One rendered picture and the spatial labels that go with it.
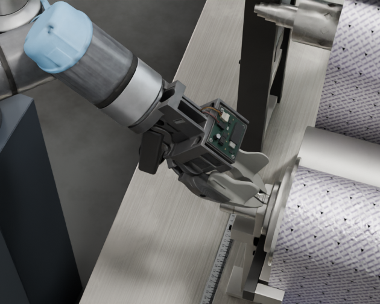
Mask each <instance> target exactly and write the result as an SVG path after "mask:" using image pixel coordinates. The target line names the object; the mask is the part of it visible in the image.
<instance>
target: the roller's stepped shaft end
mask: <svg viewBox="0 0 380 304"><path fill-rule="evenodd" d="M297 9H298V6H296V5H291V4H286V3H283V2H281V4H277V3H273V2H269V4H268V3H264V2H261V3H260V4H256V5H255V9H254V12H255V13H258V16H260V17H265V20H266V21H271V22H275V23H276V25H278V26H282V27H286V28H290V29H293V25H294V20H295V17H296V13H297Z"/></svg>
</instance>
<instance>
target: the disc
mask: <svg viewBox="0 0 380 304"><path fill-rule="evenodd" d="M301 163H302V158H301V157H300V156H299V157H298V158H297V160H296V162H295V164H294V168H293V171H292V173H291V177H290V180H289V182H288V186H287V190H286V193H285V196H284V199H283V203H282V207H281V209H280V213H279V218H278V220H277V224H276V228H275V231H274V236H273V240H272V243H271V248H270V253H269V257H268V266H272V263H273V256H274V251H275V247H276V243H277V238H278V235H279V231H280V226H281V224H282V219H283V215H284V212H285V208H286V206H287V202H288V198H289V196H290V192H291V188H292V185H293V182H294V179H295V176H296V173H297V170H298V168H299V166H301Z"/></svg>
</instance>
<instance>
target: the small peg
mask: <svg viewBox="0 0 380 304"><path fill-rule="evenodd" d="M254 196H255V197H256V198H257V199H258V200H260V201H261V202H263V204H264V205H267V203H268V199H269V196H270V195H268V194H264V193H260V192H258V193H257V194H256V195H254Z"/></svg>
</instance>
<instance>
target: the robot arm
mask: <svg viewBox="0 0 380 304"><path fill-rule="evenodd" d="M56 79H59V80H60V81H61V82H63V83H64V84H65V85H67V86H68V87H70V88H71V89H72V90H74V91H75V92H76V93H78V94H79V95H81V96H82V97H83V98H85V99H86V100H88V101H89V102H90V103H92V104H93V105H95V106H96V107H97V108H98V109H99V110H101V111H102V112H103V113H105V114H106V115H107V116H109V117H110V118H112V119H113V120H114V121H116V122H117V123H118V124H120V125H121V126H123V127H128V128H129V129H130V130H132V131H133V132H135V133H136V134H141V133H142V140H141V146H140V147H139V166H138V168H139V170H140V171H143V172H146V173H149V174H152V175H154V174H155V173H156V172H157V169H158V167H159V165H160V164H161V163H163V162H164V160H165V159H166V162H167V165H168V169H172V170H173V171H174V172H175V173H176V174H177V175H178V176H179V178H178V181H180V182H182V183H183V184H184V185H185V186H186V187H187V188H188V189H189V190H190V191H191V192H192V193H193V194H195V195H196V196H198V197H200V198H202V199H205V200H209V201H213V202H216V203H220V204H228V205H231V206H237V207H244V208H254V207H261V206H263V202H261V201H260V200H258V199H257V198H256V197H255V196H254V195H256V194H257V193H258V192H260V193H264V194H267V190H266V188H265V185H264V183H263V181H262V179H261V178H260V176H259V174H258V172H259V171H260V170H261V169H263V167H264V166H266V165H267V164H268V163H269V159H268V157H267V156H266V155H264V154H263V153H260V152H246V151H242V150H241V149H240V146H241V143H242V140H243V138H244V135H245V131H246V130H247V124H249V121H248V120H246V119H245V118H244V117H243V116H241V115H240V114H239V113H238V112H237V111H235V110H234V109H233V108H231V107H230V106H229V105H228V104H226V103H225V102H224V101H223V100H221V99H220V98H217V99H215V100H212V101H210V102H208V103H206V104H204V105H202V106H198V105H197V104H196V103H194V102H193V101H192V100H190V99H189V98H188V97H187V96H186V95H184V94H183V93H184V91H185V89H186V86H185V85H184V84H182V83H181V82H180V81H179V80H176V81H174V82H172V83H170V84H169V83H168V82H167V81H165V80H164V79H163V78H162V76H161V75H160V74H158V73H157V72H156V71H155V70H154V69H152V68H151V67H149V66H148V65H147V64H146V63H144V62H143V61H142V60H141V59H139V58H138V57H137V56H136V55H134V54H133V53H132V52H131V51H129V50H128V49H127V48H126V47H124V46H123V45H122V44H120V43H119V42H118V41H117V40H115V39H114V38H113V37H112V36H110V35H109V34H107V33H106V32H105V31H104V30H102V29H101V28H100V27H99V26H97V25H96V24H95V23H93V22H92V21H91V20H90V18H89V17H88V16H87V15H86V14H84V13H83V12H82V11H79V10H76V9H75V8H74V7H72V6H71V5H69V4H68V3H66V2H62V1H59V2H56V3H54V4H53V5H50V4H49V2H48V1H47V0H0V101H2V100H4V99H6V98H9V97H12V96H14V95H17V94H20V93H22V92H25V91H28V90H30V89H33V88H35V87H38V86H41V85H43V84H45V83H48V82H50V81H53V80H56ZM227 109H228V110H227ZM229 111H231V113H230V112H229ZM232 113H233V114H234V115H233V114H232ZM236 116H237V117H236ZM1 123H2V112H1V108H0V127H1ZM214 170H216V171H214ZM210 171H212V172H211V173H210V174H207V173H208V172H210ZM226 171H230V172H231V173H232V174H233V176H234V177H235V178H236V179H237V180H234V179H232V178H230V177H229V176H228V175H226V174H225V173H223V172H226ZM238 180H240V181H238Z"/></svg>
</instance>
